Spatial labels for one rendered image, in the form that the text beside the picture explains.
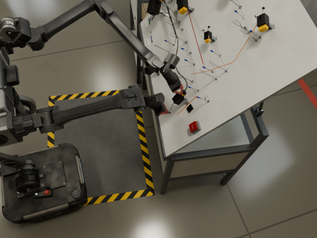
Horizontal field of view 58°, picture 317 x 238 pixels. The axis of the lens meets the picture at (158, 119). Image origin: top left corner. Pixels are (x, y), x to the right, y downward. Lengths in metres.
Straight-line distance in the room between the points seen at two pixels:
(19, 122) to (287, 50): 1.19
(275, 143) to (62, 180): 2.02
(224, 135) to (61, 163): 1.32
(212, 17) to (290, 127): 1.77
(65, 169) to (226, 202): 1.40
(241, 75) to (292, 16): 0.35
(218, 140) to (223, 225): 0.92
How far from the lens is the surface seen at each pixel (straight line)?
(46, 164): 2.52
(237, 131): 2.05
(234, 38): 1.67
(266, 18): 1.50
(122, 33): 1.55
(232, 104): 1.52
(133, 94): 1.14
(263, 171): 2.92
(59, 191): 2.44
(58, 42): 3.64
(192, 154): 1.89
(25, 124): 1.25
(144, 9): 2.67
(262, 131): 1.87
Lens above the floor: 2.51
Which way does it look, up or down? 60 degrees down
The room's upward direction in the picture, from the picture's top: 8 degrees clockwise
